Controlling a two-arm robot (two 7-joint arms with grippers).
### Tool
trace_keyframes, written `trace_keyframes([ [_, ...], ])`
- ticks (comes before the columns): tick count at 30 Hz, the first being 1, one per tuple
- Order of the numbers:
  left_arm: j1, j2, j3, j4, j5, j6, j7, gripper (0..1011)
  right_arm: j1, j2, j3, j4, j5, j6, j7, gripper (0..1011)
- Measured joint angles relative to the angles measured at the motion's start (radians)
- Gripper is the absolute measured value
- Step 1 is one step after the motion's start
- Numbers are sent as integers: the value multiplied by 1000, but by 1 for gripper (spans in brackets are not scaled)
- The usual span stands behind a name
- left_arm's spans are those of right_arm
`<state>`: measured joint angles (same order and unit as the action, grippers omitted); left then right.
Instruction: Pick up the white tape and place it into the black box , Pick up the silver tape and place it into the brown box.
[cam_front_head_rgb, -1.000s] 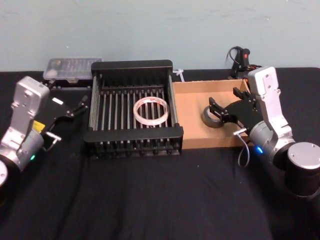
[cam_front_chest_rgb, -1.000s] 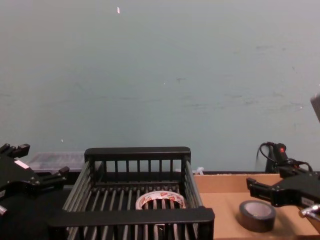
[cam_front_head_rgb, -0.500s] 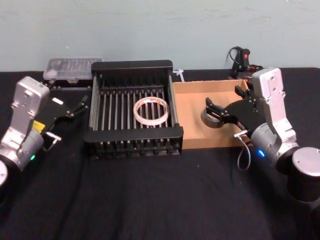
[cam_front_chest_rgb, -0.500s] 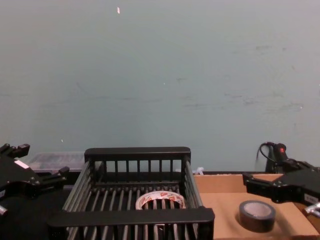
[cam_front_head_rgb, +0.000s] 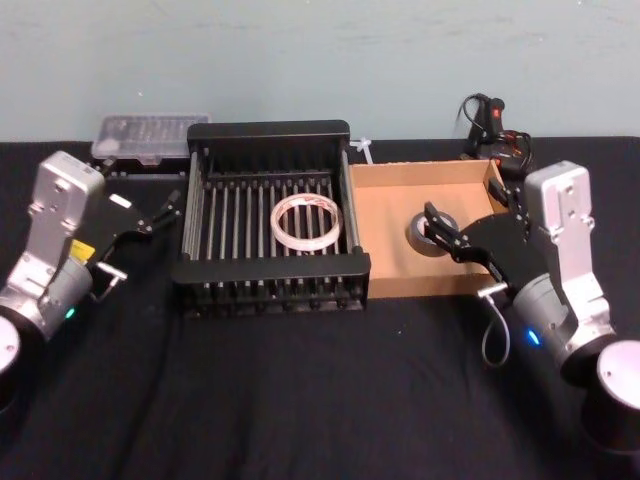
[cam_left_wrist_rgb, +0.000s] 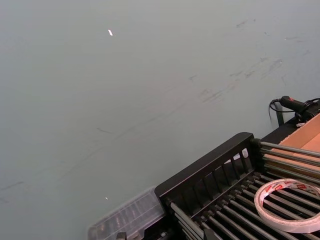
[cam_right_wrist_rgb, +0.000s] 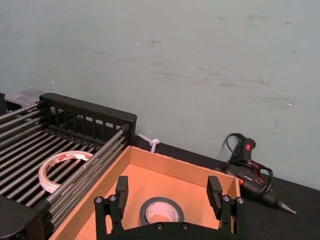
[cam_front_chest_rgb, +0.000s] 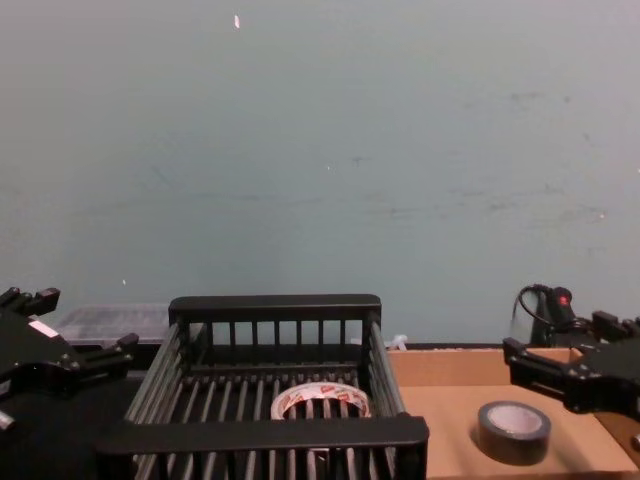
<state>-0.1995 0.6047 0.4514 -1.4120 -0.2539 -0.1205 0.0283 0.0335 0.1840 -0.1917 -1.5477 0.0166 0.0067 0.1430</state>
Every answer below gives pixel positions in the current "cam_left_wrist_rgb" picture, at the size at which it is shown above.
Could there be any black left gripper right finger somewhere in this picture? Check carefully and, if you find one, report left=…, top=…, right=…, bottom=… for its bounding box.
left=203, top=228, right=216, bottom=240

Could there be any roll of white tape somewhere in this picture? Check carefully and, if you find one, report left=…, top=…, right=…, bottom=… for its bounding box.
left=253, top=178, right=320, bottom=234

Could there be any clear plastic case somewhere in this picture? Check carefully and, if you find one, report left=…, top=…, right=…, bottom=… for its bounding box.
left=87, top=186, right=166, bottom=240

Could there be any black rack with steel bars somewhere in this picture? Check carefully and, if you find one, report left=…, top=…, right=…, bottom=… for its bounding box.
left=154, top=132, right=320, bottom=240

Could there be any shallow brown cardboard tray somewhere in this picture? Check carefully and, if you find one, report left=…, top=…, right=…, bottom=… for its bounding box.
left=271, top=112, right=320, bottom=165

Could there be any black corded tool red switch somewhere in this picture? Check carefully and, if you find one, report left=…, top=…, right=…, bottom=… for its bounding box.
left=268, top=95, right=320, bottom=127

